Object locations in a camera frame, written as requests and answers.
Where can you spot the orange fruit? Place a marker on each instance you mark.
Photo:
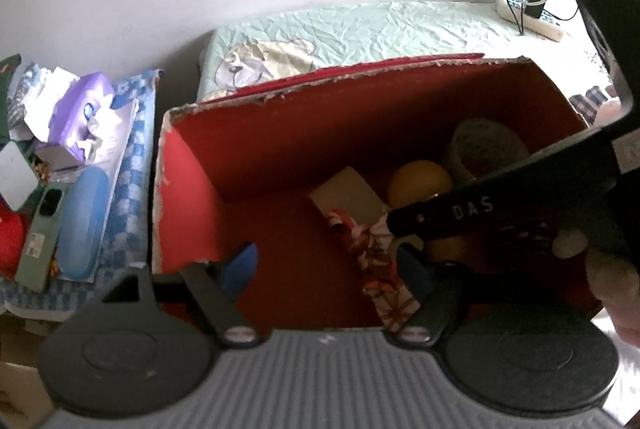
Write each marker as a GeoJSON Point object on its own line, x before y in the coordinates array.
{"type": "Point", "coordinates": [417, 184]}

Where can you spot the blue checkered cloth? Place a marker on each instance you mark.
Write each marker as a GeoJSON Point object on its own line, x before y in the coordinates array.
{"type": "Point", "coordinates": [137, 169]}

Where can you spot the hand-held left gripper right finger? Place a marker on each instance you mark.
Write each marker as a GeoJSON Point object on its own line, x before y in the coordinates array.
{"type": "Point", "coordinates": [414, 270]}

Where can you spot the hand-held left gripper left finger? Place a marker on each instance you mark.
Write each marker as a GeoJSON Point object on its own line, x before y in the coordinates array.
{"type": "Point", "coordinates": [241, 266]}

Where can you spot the white purple booklet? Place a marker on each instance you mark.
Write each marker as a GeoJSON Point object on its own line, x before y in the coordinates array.
{"type": "Point", "coordinates": [117, 139]}

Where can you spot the crumpled white paper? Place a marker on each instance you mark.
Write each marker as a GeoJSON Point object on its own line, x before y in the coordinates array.
{"type": "Point", "coordinates": [42, 109]}

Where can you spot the white flat box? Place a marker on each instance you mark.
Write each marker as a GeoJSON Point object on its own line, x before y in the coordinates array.
{"type": "Point", "coordinates": [17, 176]}

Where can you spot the dark checkered cloth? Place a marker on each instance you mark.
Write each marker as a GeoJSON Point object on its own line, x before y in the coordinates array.
{"type": "Point", "coordinates": [592, 104]}

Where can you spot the purple tissue pack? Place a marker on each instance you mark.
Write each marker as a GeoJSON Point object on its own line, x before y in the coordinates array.
{"type": "Point", "coordinates": [75, 114]}

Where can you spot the light green printed bed sheet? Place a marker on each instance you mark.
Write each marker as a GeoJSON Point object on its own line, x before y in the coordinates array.
{"type": "Point", "coordinates": [380, 34]}

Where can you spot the blue glasses case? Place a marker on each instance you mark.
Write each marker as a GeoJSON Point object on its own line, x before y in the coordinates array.
{"type": "Point", "coordinates": [82, 224]}

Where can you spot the white power strip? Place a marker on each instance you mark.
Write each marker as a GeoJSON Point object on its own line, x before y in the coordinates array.
{"type": "Point", "coordinates": [540, 26]}

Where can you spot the red cardboard box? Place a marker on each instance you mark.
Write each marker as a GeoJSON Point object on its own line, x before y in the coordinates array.
{"type": "Point", "coordinates": [280, 229]}

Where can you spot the beige small box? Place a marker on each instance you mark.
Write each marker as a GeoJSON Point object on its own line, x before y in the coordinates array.
{"type": "Point", "coordinates": [350, 194]}

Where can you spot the red object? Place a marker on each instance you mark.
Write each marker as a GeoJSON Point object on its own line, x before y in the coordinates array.
{"type": "Point", "coordinates": [11, 244]}

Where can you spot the person's right hand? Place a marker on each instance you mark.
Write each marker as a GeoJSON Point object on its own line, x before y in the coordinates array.
{"type": "Point", "coordinates": [610, 281]}

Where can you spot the green phone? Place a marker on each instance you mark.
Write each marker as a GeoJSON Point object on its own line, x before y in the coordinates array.
{"type": "Point", "coordinates": [42, 244]}

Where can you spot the grey patterned cloth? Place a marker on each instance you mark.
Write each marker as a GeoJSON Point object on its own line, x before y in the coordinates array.
{"type": "Point", "coordinates": [22, 94]}

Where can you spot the floral cloth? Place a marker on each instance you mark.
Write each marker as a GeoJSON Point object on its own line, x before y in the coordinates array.
{"type": "Point", "coordinates": [385, 269]}

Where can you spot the brown paper cup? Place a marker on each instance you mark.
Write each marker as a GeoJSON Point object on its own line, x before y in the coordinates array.
{"type": "Point", "coordinates": [480, 144]}

